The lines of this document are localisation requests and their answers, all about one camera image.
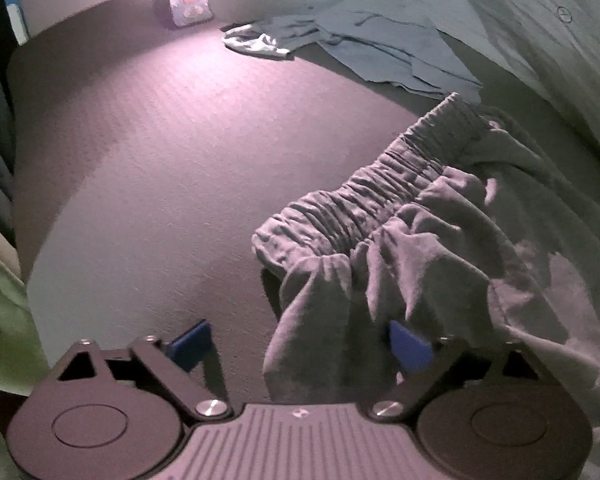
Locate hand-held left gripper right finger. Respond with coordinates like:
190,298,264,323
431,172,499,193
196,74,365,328
368,320,556,421

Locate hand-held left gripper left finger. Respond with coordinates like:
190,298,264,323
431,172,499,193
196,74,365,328
45,319,234,423

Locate grey pants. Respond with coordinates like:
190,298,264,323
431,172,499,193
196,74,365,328
250,91,600,441

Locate green cloth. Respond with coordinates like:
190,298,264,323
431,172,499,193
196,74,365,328
0,245,48,397

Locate light blue garment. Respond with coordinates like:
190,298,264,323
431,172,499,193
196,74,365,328
222,0,484,103

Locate carrot printed pale sheet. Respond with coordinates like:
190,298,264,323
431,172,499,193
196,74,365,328
395,0,600,183

